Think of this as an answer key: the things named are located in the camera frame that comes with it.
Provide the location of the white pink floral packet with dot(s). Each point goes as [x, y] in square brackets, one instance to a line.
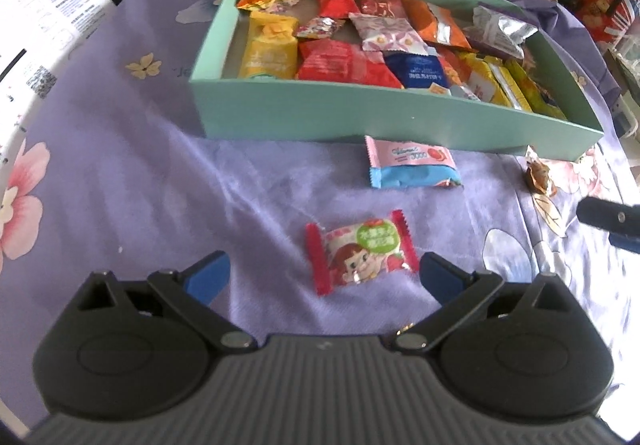
[387, 32]

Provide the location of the dark blue snack packet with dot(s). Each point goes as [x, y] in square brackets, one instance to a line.
[417, 71]

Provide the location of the small red snack packet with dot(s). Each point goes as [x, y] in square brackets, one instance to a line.
[336, 1]

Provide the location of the mint green cardboard box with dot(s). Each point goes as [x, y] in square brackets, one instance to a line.
[300, 110]

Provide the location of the yellow green snack packet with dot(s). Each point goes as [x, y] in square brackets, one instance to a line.
[537, 95]

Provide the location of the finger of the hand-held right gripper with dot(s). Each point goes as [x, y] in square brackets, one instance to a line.
[607, 215]

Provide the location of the red biscuit box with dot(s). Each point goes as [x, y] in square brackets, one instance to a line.
[607, 7]

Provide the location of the shiny red patterned snack packet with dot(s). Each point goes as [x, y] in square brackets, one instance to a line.
[381, 0]

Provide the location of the small colourful candy wrapper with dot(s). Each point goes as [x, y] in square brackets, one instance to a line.
[320, 27]

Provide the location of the large red snack packet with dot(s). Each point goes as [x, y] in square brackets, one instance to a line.
[345, 65]

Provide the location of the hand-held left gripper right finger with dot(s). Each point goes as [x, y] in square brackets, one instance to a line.
[437, 275]

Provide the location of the purple floral cloth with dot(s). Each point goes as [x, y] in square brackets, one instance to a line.
[150, 195]

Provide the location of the yellow striped snack packet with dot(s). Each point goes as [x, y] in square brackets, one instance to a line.
[487, 82]

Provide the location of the pink blue snack packet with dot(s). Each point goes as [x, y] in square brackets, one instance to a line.
[412, 162]

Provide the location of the yellow long snack packet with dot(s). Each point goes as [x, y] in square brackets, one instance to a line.
[267, 55]

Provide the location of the silver foil snack packet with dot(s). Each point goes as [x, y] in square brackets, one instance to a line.
[500, 30]

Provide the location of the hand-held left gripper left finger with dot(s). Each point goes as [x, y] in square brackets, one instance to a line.
[210, 275]

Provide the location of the brown candy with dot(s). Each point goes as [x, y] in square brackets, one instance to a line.
[540, 175]

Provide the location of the red white face candy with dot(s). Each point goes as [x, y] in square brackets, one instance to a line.
[362, 250]

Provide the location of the white printed instruction sheet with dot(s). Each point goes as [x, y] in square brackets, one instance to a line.
[40, 0]

